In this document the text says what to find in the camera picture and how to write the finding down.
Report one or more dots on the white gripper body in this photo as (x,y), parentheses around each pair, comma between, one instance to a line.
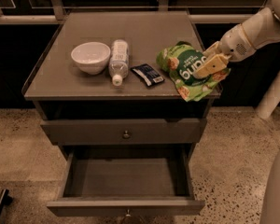
(234,44)

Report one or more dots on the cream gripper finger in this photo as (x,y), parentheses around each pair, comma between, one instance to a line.
(212,50)
(212,64)

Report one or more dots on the green rice chip bag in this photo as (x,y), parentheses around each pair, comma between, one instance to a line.
(180,62)

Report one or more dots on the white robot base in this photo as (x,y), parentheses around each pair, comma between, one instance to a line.
(270,213)

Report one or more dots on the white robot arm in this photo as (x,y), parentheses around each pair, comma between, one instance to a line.
(265,25)

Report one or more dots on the closed top drawer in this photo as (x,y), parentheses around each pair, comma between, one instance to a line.
(71,132)

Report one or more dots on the grey drawer cabinet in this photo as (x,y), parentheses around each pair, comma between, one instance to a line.
(123,79)

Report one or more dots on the open middle drawer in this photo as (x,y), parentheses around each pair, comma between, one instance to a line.
(118,181)

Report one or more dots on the dark blue snack packet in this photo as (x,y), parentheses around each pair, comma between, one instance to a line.
(150,76)

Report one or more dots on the clear plastic water bottle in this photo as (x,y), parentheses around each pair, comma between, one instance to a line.
(119,62)

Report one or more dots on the white ceramic bowl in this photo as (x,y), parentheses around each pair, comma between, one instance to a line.
(92,57)

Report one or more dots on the dark object at floor corner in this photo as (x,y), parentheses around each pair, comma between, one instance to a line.
(5,200)

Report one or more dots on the white diagonal post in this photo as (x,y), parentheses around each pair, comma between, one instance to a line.
(270,100)

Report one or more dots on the metal railing frame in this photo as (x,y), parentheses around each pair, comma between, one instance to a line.
(140,3)

